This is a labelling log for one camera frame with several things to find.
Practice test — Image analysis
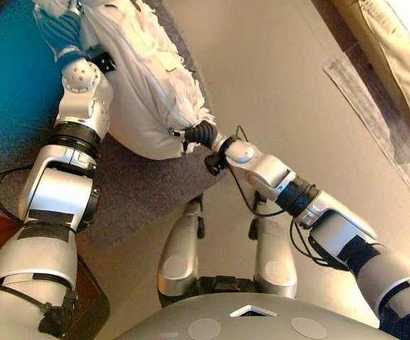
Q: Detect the grey fabric armchair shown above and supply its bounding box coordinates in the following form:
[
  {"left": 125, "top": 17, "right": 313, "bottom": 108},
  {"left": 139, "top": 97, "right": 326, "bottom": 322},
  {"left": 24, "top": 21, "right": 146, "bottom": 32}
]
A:
[{"left": 0, "top": 0, "right": 234, "bottom": 253}]

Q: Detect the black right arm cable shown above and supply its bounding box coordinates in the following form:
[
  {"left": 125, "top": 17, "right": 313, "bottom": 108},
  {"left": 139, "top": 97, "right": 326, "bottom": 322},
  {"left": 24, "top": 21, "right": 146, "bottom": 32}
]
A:
[{"left": 225, "top": 124, "right": 337, "bottom": 267}]

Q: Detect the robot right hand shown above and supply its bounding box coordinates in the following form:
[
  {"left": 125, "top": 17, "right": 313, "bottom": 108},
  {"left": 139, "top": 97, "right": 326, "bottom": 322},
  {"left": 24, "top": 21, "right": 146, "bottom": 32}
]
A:
[{"left": 171, "top": 120, "right": 227, "bottom": 151}]

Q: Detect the grey patterned rug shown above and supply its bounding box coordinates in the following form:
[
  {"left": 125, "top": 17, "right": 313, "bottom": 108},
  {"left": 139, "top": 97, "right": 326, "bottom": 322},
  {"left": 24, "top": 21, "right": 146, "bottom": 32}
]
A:
[{"left": 323, "top": 56, "right": 410, "bottom": 221}]

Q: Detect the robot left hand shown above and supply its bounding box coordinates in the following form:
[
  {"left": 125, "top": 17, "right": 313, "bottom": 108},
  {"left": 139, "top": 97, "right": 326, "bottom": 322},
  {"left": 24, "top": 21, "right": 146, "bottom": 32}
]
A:
[{"left": 33, "top": 0, "right": 87, "bottom": 65}]

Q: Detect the cream sofa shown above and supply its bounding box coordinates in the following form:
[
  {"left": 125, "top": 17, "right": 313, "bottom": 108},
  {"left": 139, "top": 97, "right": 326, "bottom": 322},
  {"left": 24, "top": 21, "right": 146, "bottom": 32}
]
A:
[{"left": 355, "top": 0, "right": 410, "bottom": 162}]

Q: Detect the silver robot left leg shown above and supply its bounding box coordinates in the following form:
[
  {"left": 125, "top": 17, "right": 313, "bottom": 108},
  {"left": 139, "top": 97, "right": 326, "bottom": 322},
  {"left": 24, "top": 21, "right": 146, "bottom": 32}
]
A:
[{"left": 156, "top": 197, "right": 206, "bottom": 297}]

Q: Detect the white fringed cushion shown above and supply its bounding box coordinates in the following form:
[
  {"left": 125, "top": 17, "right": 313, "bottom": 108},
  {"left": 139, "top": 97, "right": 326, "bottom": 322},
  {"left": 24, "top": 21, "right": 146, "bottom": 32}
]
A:
[{"left": 34, "top": 0, "right": 217, "bottom": 162}]

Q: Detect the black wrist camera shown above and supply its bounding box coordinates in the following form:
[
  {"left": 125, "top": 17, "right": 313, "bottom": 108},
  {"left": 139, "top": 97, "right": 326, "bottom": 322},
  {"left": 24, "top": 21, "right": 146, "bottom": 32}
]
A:
[
  {"left": 204, "top": 152, "right": 227, "bottom": 176},
  {"left": 91, "top": 51, "right": 118, "bottom": 74}
]

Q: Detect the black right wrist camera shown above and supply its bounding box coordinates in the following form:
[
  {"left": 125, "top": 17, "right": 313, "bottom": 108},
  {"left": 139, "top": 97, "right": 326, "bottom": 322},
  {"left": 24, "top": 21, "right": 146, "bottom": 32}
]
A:
[{"left": 204, "top": 152, "right": 227, "bottom": 176}]

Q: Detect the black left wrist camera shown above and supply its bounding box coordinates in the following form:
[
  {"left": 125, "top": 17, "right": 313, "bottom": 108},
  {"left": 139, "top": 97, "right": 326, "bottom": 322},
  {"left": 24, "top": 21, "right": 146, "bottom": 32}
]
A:
[{"left": 91, "top": 51, "right": 118, "bottom": 74}]

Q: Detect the silver robot torso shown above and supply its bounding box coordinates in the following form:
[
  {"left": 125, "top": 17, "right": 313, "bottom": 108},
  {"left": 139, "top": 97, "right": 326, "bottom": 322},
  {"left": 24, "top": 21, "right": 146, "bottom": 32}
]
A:
[{"left": 112, "top": 276, "right": 401, "bottom": 340}]

